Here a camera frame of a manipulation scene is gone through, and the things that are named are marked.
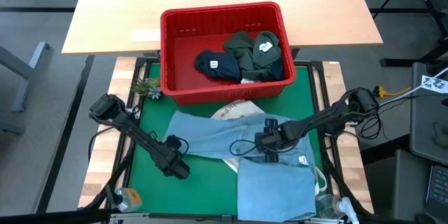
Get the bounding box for grey metal desk leg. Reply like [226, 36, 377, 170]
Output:
[0, 41, 50, 113]

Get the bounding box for black metal floor stand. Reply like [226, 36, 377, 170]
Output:
[370, 0, 448, 68]

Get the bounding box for small potted succulent plant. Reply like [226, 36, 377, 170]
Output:
[131, 78, 164, 101]

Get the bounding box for grey box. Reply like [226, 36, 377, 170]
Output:
[393, 148, 432, 222]

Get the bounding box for red plastic laundry basket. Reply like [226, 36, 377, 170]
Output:
[160, 1, 298, 106]

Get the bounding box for navy garment with white label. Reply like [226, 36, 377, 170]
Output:
[194, 49, 242, 83]

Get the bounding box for light wooden desk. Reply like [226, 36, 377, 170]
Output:
[62, 0, 384, 57]

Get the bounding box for grey cabinet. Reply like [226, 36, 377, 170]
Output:
[409, 62, 448, 166]

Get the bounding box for yellow power plug cable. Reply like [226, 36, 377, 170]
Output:
[372, 85, 412, 99]

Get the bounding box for clear bottle with orange label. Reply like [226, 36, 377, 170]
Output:
[104, 183, 144, 214]

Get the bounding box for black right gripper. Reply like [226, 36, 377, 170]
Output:
[254, 118, 307, 164]

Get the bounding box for white paper label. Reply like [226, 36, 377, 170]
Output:
[129, 28, 162, 43]

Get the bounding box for light blue denim jeans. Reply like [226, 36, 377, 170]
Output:
[163, 110, 318, 222]

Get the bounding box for cream printed tote bag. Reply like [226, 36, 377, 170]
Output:
[211, 99, 328, 197]

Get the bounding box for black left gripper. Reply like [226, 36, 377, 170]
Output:
[153, 135, 192, 180]

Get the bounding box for white tag with black pattern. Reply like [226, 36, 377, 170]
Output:
[421, 75, 448, 95]

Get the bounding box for black keyboard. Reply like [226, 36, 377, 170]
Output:
[425, 165, 448, 215]

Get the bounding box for green table mat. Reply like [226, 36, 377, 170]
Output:
[127, 63, 328, 218]

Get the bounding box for dark green garment white label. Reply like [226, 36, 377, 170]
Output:
[223, 30, 284, 82]

